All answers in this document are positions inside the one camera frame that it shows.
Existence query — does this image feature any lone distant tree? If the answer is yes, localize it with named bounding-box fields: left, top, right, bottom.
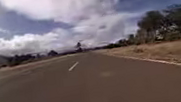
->
left=75, top=41, right=84, bottom=54

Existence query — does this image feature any group of dark trees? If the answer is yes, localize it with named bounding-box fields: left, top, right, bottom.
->
left=100, top=4, right=181, bottom=51

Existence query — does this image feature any low distant tree line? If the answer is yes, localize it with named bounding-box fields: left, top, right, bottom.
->
left=0, top=46, right=80, bottom=68

